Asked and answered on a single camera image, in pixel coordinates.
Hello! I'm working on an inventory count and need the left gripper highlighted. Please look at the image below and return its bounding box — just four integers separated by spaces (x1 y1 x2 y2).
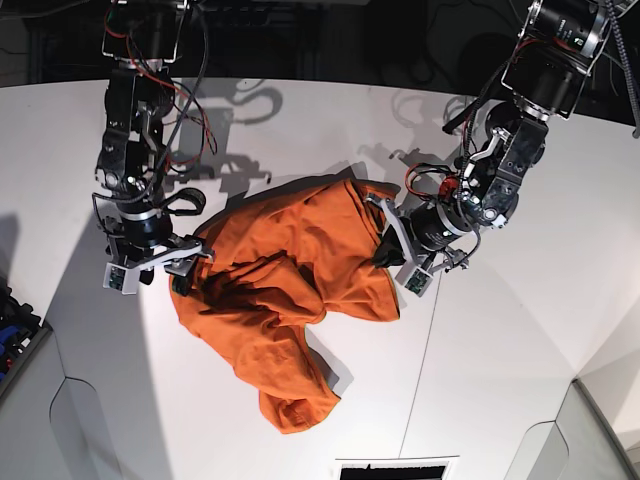
367 194 472 280

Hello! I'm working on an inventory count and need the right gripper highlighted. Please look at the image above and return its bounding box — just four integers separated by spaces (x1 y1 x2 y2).
105 193 214 297

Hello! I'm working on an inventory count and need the orange t-shirt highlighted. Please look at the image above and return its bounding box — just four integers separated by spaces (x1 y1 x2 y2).
170 179 400 434

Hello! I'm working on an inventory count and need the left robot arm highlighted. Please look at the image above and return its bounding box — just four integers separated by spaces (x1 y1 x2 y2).
367 1 639 295

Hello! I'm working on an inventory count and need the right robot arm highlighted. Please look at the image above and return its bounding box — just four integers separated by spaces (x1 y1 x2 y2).
92 1 213 296

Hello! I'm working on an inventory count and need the bin of dark clothes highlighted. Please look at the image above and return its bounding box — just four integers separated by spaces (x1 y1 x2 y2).
0 277 44 381

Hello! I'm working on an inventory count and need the black round stool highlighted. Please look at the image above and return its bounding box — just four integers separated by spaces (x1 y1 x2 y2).
457 32 517 95

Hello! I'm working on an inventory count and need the black slot panel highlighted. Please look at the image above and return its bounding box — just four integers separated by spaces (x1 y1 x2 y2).
332 456 459 480

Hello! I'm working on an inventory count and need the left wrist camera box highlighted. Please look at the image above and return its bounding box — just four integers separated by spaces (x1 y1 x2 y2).
395 262 433 297

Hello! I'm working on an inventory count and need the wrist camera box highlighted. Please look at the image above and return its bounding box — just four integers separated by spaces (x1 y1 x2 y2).
103 262 139 295
395 262 433 297

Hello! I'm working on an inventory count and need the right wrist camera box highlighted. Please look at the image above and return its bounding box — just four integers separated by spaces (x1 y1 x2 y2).
103 262 139 295

